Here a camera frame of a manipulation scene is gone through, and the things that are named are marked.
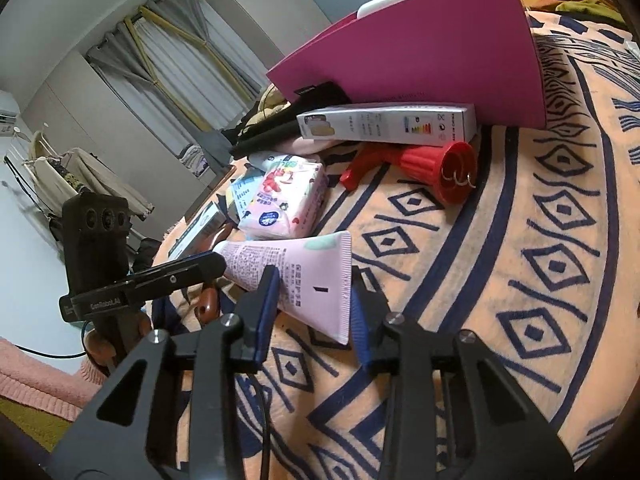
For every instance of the pink floral tissue pack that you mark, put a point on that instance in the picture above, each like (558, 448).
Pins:
(285, 195)

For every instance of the white teal carton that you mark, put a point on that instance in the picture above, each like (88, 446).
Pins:
(200, 225)

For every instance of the pink cream tube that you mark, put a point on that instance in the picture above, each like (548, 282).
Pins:
(300, 270)

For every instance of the clothes drying rack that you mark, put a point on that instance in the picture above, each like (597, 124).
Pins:
(100, 175)

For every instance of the long white carton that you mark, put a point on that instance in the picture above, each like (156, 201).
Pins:
(380, 122)

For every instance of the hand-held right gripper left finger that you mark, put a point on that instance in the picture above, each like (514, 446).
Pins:
(265, 310)

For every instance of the olive green cloth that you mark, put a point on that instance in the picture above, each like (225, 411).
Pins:
(30, 425)

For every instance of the black cloth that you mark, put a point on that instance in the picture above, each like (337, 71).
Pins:
(280, 132)

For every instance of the person's left forearm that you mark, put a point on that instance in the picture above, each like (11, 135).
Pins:
(40, 385)

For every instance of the person's left hand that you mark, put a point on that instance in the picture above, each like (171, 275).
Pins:
(97, 352)

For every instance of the grey curtain with yellow ties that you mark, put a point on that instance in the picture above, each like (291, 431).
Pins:
(175, 60)

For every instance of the white air conditioner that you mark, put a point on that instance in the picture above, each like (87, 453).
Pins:
(9, 115)

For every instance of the striped grey cloth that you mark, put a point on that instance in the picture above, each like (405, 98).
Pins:
(194, 160)

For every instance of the mustard yellow garment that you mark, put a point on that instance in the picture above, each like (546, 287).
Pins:
(595, 10)

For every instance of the beige padded jacket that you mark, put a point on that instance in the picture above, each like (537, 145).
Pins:
(265, 110)

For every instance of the orange patterned blanket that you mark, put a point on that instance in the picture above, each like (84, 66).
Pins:
(500, 210)

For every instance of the red spray nozzle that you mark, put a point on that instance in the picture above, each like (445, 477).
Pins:
(425, 165)

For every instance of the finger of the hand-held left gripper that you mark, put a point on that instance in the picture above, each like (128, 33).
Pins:
(185, 272)

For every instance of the pink cardboard box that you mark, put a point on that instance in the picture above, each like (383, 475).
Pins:
(425, 55)

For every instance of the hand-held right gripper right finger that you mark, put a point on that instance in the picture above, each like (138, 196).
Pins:
(361, 325)

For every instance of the blue white packet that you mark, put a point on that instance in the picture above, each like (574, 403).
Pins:
(245, 190)

